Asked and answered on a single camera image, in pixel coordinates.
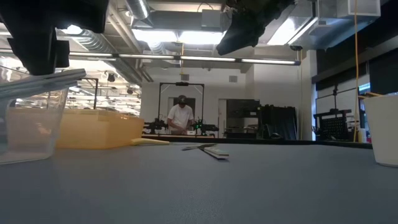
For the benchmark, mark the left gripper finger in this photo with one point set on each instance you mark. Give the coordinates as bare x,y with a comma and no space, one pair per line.
62,53
37,53

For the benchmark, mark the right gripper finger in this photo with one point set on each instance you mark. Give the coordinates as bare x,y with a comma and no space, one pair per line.
241,37

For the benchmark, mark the gold knife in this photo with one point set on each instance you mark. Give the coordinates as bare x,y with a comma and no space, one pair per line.
374,94

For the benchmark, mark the other station robot arm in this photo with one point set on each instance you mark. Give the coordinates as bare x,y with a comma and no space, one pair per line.
206,127
155,126

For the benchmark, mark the grey ceiling box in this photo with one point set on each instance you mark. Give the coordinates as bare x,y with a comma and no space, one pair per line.
211,18

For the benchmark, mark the long ceiling light bar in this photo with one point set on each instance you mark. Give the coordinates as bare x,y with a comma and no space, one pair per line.
205,58

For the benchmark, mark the black ceiling spotlight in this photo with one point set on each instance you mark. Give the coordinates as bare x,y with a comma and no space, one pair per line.
111,77

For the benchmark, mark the dark storage shelf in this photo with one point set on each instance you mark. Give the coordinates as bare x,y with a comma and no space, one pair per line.
242,112

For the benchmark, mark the orange translucent plastic bin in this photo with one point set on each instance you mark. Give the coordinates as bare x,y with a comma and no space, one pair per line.
99,130

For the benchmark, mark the black curtain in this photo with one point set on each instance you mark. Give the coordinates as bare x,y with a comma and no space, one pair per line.
278,121

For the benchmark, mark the person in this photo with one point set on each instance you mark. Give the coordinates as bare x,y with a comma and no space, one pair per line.
180,116

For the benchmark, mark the clear plastic bin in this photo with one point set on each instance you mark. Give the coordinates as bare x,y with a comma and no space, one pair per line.
18,155

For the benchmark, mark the white ceiling box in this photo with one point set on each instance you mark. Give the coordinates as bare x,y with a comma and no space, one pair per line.
363,7

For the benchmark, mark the black stand pole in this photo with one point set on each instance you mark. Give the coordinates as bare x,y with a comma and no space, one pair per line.
335,96

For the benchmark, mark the black perforated cart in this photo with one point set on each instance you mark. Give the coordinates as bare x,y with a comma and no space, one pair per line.
334,127

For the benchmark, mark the white bottle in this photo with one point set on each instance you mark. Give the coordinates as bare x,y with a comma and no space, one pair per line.
362,136

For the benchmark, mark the blue-grey table mat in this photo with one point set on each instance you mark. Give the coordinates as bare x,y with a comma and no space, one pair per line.
124,202

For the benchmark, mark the white cup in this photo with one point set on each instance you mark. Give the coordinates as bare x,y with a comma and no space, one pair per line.
384,133

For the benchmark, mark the wall vent grille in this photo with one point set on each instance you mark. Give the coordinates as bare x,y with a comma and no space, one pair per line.
233,78

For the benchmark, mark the black gantry frame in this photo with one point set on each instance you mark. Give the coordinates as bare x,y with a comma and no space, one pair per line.
97,93
182,83

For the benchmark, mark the ceiling security camera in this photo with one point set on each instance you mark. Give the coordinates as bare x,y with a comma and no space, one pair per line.
295,48

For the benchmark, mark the rectangular grey ceiling duct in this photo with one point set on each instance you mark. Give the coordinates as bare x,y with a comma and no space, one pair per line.
311,34

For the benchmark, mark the round silver duct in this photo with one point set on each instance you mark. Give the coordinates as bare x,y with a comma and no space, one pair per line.
138,7

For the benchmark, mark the black aluminium table frame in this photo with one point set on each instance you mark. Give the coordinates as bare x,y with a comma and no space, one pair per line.
280,141

